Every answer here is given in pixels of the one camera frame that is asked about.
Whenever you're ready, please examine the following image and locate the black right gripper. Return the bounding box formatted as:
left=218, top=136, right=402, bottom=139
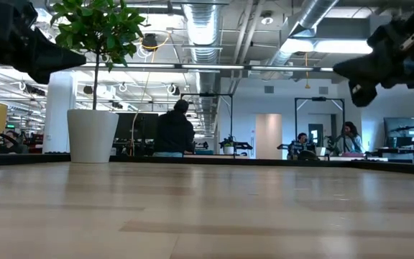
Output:
left=333, top=1, right=414, bottom=108

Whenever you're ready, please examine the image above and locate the person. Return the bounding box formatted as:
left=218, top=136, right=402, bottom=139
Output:
left=338, top=121, right=364, bottom=154
left=295, top=132, right=311, bottom=153
left=155, top=99, right=196, bottom=158
left=0, top=129, right=25, bottom=155

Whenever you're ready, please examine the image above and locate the green leafy plant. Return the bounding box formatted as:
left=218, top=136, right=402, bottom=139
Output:
left=50, top=0, right=147, bottom=111

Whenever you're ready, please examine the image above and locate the grey background monitor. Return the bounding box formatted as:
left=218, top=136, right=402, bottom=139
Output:
left=383, top=117, right=414, bottom=148

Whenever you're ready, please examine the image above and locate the white plant pot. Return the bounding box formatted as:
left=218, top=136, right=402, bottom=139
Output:
left=66, top=109, right=120, bottom=164

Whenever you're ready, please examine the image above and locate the black computer monitor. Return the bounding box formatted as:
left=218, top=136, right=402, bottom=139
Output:
left=113, top=112, right=160, bottom=156

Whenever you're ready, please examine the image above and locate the small potted plant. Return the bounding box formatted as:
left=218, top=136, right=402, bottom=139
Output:
left=222, top=138, right=236, bottom=155

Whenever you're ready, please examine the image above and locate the black background station frame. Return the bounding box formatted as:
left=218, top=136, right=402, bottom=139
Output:
left=179, top=92, right=234, bottom=159
left=294, top=96, right=346, bottom=159

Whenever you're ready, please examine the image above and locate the black ceiling camera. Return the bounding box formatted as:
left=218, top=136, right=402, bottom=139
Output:
left=142, top=32, right=160, bottom=52

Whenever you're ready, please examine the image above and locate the black aluminium table frame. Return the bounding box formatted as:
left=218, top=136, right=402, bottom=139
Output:
left=0, top=153, right=414, bottom=177

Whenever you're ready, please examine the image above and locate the silver ventilation duct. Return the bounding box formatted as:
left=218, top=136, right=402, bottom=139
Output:
left=183, top=2, right=223, bottom=65

